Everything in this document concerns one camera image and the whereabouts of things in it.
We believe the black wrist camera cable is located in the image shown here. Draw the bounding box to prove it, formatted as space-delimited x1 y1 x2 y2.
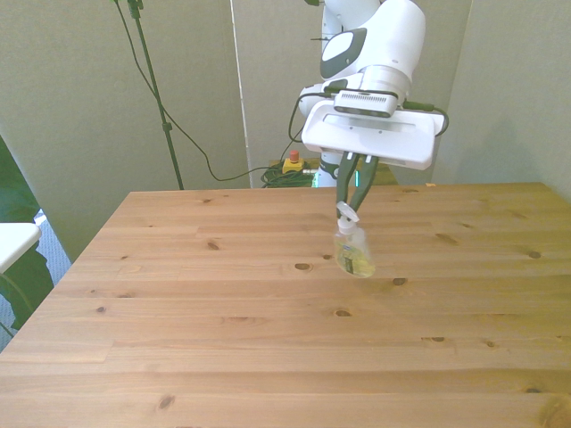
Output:
287 81 350 144

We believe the thin dark camera stand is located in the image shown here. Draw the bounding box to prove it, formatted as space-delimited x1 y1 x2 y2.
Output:
127 0 186 191

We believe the dark green cloth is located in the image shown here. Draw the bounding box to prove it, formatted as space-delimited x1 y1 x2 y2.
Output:
0 135 55 332

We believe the long dark hanging cable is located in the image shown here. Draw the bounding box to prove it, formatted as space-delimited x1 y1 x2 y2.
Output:
111 0 286 183

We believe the white side table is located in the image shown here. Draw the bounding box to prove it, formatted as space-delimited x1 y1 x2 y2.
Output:
0 222 43 274

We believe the clear yellow sanitizer bottle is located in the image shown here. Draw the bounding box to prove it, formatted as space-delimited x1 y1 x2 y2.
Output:
333 200 377 279

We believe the coiled green cable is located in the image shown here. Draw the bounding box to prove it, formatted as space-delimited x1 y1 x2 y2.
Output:
260 165 319 189

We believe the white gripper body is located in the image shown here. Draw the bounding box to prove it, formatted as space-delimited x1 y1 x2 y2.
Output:
301 101 446 171

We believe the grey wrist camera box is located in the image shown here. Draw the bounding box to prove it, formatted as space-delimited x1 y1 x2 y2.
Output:
333 89 399 119

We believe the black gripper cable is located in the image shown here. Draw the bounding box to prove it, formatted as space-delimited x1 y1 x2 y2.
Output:
402 100 451 137

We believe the yellow emergency stop box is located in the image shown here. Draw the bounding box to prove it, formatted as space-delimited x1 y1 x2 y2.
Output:
281 150 306 176

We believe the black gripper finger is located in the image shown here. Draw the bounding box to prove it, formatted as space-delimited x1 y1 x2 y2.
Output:
349 155 380 212
335 152 360 219

